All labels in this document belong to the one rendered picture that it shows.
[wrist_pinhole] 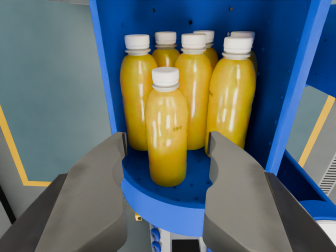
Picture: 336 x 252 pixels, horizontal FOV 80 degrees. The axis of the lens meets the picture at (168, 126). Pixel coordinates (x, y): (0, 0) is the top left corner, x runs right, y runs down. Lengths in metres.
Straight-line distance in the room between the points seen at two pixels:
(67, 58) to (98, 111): 0.42
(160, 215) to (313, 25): 0.27
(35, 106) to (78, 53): 0.55
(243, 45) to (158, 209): 0.25
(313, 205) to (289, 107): 0.57
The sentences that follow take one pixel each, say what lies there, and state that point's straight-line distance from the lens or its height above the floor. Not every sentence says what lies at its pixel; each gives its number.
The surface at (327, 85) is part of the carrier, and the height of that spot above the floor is 0.93.
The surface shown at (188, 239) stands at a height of 0.99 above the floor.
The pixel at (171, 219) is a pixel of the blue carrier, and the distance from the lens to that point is 0.30.
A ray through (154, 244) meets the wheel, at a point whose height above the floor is 0.96.
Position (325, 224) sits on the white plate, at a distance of 0.78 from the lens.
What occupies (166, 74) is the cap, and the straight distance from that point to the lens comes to 0.28.
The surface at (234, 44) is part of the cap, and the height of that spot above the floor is 1.11.
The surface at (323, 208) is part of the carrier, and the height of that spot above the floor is 0.99.
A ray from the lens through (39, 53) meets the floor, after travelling 1.66.
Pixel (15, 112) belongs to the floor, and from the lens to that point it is 1.94.
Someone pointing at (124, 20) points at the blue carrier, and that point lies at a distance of 0.39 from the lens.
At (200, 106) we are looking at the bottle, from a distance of 0.34.
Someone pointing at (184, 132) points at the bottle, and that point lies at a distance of 0.32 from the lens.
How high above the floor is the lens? 1.41
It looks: 61 degrees down
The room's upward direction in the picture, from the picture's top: 180 degrees counter-clockwise
